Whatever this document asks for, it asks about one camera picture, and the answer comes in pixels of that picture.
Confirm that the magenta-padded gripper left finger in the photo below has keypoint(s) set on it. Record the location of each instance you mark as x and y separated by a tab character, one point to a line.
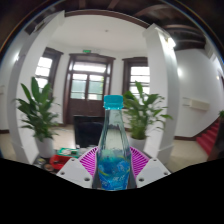
86	164

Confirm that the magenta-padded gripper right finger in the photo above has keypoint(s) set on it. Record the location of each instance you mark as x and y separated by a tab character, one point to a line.
141	164

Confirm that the clear blue-labelled drink bottle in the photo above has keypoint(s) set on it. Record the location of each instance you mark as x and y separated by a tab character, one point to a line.
113	150

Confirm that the potted plant in white pot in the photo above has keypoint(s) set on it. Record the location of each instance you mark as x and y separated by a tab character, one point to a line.
45	146
138	143

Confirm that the green flat box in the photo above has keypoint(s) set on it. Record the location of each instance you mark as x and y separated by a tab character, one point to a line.
68	152

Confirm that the dark wooden double door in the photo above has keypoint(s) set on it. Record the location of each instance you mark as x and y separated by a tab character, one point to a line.
71	110

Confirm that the red carpeted stairs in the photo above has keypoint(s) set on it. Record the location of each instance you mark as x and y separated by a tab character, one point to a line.
208	138

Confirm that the small green plant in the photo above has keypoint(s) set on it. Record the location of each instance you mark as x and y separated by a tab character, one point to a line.
221	114

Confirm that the green exit sign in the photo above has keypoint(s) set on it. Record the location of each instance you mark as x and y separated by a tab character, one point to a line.
86	51

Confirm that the white wall unit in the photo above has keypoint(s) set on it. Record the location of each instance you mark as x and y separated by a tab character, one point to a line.
199	104

